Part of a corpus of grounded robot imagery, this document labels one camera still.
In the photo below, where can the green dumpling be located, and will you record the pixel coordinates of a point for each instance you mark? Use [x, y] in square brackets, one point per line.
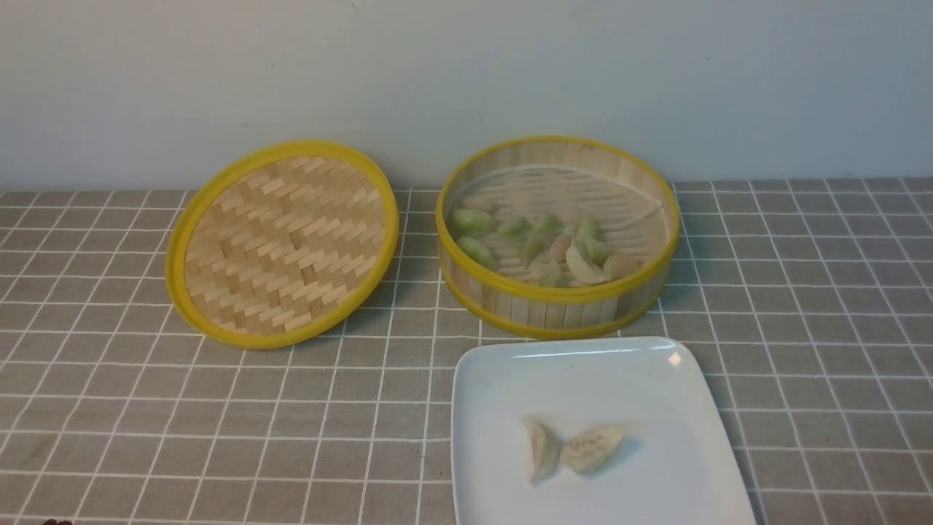
[473, 223]
[477, 251]
[539, 239]
[596, 249]
[514, 230]

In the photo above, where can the cream dumpling on plate left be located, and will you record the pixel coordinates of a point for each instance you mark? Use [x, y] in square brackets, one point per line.
[545, 450]

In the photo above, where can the cream dumpling on plate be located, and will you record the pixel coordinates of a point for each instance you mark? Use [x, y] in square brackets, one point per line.
[588, 452]
[545, 450]

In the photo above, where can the cream dumpling on plate right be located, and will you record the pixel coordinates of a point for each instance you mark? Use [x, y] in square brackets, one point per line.
[588, 452]

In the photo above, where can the white square plate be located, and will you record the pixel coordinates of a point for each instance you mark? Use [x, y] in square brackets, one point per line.
[675, 464]

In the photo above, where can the pink dumpling centre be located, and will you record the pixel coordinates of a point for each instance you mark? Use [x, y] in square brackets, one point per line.
[559, 248]

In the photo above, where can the pink dumpling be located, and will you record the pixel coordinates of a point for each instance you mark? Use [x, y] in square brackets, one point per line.
[559, 248]
[619, 265]

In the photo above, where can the cream dumpling in steamer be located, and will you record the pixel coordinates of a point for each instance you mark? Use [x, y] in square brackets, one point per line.
[581, 267]

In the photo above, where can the bamboo steamer basket yellow rim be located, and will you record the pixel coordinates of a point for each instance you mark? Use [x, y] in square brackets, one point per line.
[634, 209]

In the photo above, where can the pink dumpling right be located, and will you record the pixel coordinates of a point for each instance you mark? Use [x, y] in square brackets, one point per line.
[619, 265]

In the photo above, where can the bamboo steamer lid yellow rim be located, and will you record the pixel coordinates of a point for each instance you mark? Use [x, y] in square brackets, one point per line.
[282, 245]

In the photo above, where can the grey checked tablecloth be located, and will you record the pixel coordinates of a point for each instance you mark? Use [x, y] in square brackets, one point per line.
[806, 303]

